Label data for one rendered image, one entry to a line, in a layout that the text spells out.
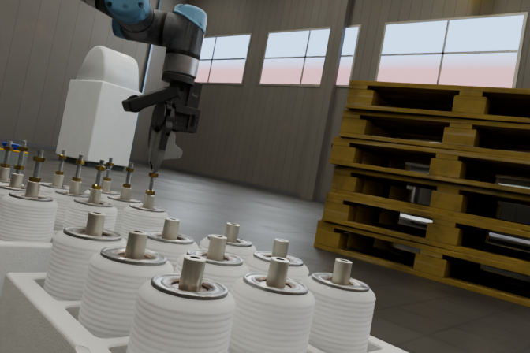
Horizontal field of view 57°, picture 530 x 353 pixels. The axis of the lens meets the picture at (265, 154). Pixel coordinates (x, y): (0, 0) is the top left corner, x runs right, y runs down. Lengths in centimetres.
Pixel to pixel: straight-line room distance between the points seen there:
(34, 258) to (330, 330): 54
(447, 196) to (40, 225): 205
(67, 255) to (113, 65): 661
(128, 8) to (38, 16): 1059
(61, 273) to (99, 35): 1150
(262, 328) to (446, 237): 209
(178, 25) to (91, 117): 600
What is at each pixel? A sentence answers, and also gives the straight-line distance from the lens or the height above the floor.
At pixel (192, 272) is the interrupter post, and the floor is 27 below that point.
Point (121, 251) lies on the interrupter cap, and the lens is 61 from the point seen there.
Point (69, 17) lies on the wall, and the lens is 1181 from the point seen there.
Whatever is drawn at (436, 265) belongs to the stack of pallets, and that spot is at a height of 7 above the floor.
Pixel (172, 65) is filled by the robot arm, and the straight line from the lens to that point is 107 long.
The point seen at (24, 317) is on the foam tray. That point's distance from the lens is 67.
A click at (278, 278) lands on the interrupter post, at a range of 56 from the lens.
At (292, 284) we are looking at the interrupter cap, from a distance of 59.
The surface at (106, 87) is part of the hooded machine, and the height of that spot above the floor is 111.
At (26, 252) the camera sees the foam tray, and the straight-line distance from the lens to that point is 94.
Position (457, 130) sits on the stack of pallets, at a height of 75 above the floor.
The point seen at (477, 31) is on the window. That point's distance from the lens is 862.
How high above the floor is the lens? 38
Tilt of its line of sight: 2 degrees up
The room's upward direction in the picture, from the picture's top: 10 degrees clockwise
